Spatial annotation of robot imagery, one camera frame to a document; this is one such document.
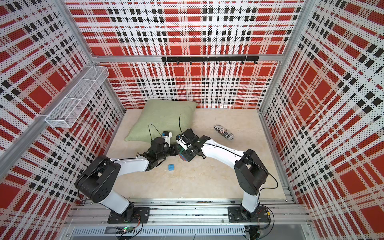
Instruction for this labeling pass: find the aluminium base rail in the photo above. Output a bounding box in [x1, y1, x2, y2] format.
[61, 199, 314, 240]

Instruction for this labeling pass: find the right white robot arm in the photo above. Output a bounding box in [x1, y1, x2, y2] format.
[176, 129, 269, 215]

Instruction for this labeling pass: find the black wall hook rail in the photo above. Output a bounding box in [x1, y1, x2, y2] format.
[161, 56, 260, 64]

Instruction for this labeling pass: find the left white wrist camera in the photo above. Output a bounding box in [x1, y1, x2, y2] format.
[162, 131, 172, 146]

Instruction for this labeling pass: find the silver remote control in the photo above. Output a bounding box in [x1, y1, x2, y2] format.
[214, 125, 235, 141]

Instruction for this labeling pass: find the light blue 2x2 brick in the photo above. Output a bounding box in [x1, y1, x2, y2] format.
[168, 164, 175, 171]

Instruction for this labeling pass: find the blue 2x4 lego brick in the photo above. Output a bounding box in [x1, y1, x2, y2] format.
[179, 152, 189, 162]

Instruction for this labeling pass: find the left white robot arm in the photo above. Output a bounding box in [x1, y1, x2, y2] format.
[75, 137, 179, 218]

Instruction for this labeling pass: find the green circuit board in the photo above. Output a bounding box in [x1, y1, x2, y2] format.
[116, 226, 134, 235]

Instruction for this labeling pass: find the green square cushion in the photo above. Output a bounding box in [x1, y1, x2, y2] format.
[125, 99, 198, 143]

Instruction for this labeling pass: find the white wire mesh basket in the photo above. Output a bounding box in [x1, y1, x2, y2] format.
[45, 66, 109, 129]

